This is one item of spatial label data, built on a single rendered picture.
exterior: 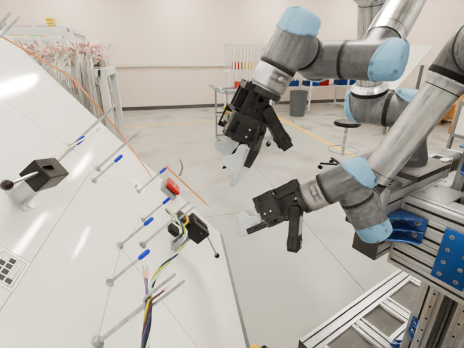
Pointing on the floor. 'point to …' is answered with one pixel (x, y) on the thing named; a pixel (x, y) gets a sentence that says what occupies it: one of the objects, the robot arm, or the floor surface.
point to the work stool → (343, 138)
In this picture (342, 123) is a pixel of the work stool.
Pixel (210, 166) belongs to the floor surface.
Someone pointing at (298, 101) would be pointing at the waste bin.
